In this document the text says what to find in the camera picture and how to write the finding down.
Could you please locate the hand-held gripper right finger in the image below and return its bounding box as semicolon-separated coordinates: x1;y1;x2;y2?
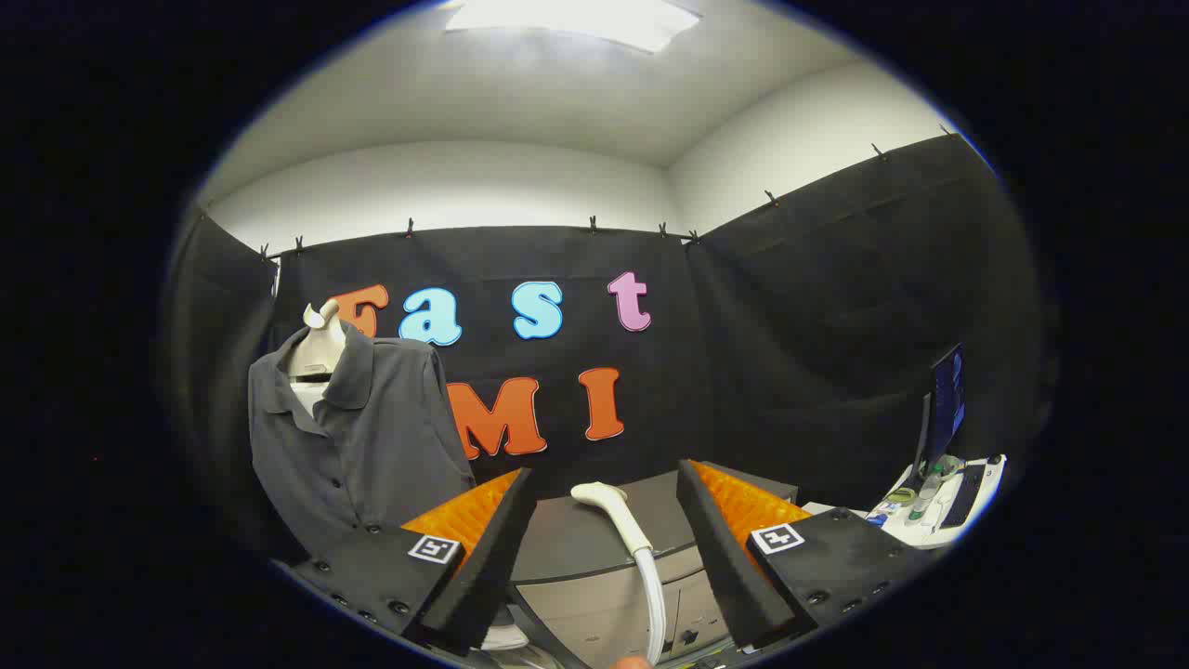
675;459;939;651

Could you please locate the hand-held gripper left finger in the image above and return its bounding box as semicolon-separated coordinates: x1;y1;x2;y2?
279;467;538;657

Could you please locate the grey polo shirt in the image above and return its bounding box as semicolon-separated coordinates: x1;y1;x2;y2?
247;321;477;558

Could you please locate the black keyboard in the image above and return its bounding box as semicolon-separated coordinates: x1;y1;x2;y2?
940;465;987;529

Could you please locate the white mannequin torso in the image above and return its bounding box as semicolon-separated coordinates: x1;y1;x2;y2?
286;299;347;416

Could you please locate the computer monitor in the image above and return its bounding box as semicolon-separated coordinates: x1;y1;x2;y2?
915;344;967;477

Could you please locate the white side desk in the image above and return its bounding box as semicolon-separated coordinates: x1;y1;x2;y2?
869;453;1009;549

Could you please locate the ceiling light panel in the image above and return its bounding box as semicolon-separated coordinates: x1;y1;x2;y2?
444;0;702;54

